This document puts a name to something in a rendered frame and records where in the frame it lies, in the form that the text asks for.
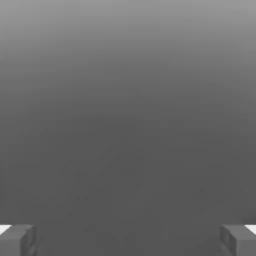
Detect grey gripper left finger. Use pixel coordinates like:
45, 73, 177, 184
0, 223, 38, 256

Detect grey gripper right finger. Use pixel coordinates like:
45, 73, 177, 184
218, 223, 256, 256

